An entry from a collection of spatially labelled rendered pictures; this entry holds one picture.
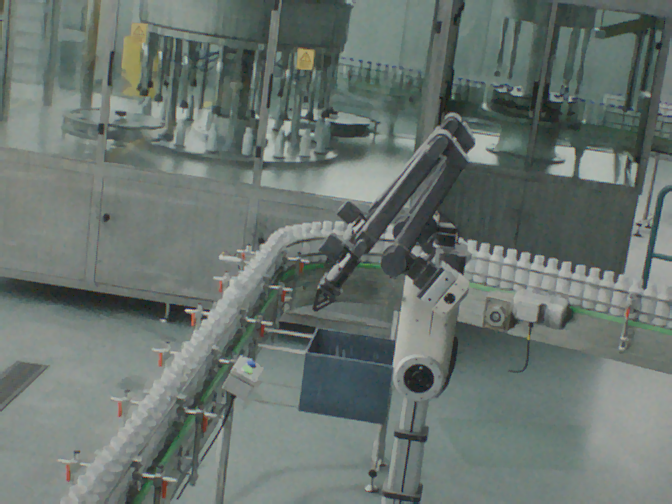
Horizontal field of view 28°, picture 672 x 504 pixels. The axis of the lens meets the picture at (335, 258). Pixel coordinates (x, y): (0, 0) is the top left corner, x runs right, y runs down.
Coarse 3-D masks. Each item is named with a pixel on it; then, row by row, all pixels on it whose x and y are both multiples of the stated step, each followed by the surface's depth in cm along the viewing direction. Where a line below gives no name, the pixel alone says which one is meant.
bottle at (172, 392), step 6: (162, 378) 360; (168, 378) 360; (174, 378) 360; (168, 384) 359; (174, 384) 361; (168, 390) 360; (174, 390) 361; (174, 396) 360; (174, 408) 361; (174, 414) 362; (168, 420) 361; (168, 426) 362
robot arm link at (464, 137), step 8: (456, 120) 426; (464, 128) 427; (456, 136) 427; (464, 136) 427; (472, 136) 431; (464, 144) 428; (472, 144) 427; (432, 176) 434; (424, 192) 435; (416, 200) 436; (408, 208) 440; (400, 216) 443; (408, 216) 434; (400, 224) 435; (392, 232) 436; (400, 232) 436
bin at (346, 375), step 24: (312, 336) 485; (336, 336) 493; (360, 336) 492; (312, 360) 464; (336, 360) 463; (360, 360) 462; (384, 360) 493; (312, 384) 466; (336, 384) 465; (360, 384) 464; (384, 384) 463; (312, 408) 468; (336, 408) 467; (360, 408) 466; (384, 408) 465
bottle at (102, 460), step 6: (102, 456) 304; (108, 456) 304; (96, 462) 302; (102, 462) 301; (108, 462) 302; (108, 468) 302; (108, 474) 303; (108, 480) 302; (114, 480) 304; (108, 486) 302; (108, 492) 303
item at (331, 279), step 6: (336, 264) 400; (336, 270) 398; (342, 270) 397; (324, 276) 400; (330, 276) 399; (336, 276) 398; (342, 276) 398; (348, 276) 398; (324, 282) 396; (330, 282) 398; (336, 282) 398; (342, 282) 399; (336, 288) 397; (336, 294) 397
